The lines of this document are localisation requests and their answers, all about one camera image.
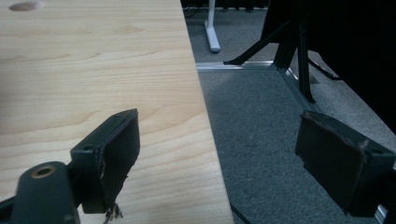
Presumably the white table leg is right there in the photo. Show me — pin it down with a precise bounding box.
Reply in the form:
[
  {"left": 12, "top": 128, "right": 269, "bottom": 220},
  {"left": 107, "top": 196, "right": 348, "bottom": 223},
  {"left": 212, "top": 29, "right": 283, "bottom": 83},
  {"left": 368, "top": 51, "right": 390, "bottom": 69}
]
[{"left": 204, "top": 0, "right": 221, "bottom": 53}]

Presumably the black tripod stand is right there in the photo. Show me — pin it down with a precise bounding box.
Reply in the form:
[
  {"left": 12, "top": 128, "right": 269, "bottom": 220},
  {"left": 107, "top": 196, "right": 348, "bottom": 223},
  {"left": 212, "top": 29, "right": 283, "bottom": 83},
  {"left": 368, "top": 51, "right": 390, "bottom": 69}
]
[{"left": 222, "top": 13, "right": 341, "bottom": 105}]

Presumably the black cable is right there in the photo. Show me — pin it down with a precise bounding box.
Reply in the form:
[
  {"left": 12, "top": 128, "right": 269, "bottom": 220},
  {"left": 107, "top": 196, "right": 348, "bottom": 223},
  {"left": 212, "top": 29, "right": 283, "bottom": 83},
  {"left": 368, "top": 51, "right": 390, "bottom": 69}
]
[{"left": 229, "top": 203, "right": 251, "bottom": 224}]

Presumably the black curtain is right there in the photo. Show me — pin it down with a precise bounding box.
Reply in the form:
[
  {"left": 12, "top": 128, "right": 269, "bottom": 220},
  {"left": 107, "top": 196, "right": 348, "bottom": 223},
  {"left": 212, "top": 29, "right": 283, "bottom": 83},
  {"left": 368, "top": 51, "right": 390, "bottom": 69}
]
[{"left": 261, "top": 0, "right": 396, "bottom": 135}]

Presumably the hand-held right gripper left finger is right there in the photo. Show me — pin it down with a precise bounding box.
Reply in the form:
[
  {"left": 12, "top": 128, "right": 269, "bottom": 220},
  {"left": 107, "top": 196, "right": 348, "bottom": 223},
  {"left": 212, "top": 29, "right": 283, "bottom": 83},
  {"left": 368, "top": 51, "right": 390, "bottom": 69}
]
[{"left": 70, "top": 107, "right": 141, "bottom": 224}]

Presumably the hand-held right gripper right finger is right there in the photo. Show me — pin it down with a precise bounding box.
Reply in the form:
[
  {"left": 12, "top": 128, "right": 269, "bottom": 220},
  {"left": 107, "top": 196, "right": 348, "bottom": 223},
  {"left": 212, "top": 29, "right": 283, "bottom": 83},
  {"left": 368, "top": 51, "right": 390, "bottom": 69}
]
[{"left": 294, "top": 110, "right": 396, "bottom": 218}]

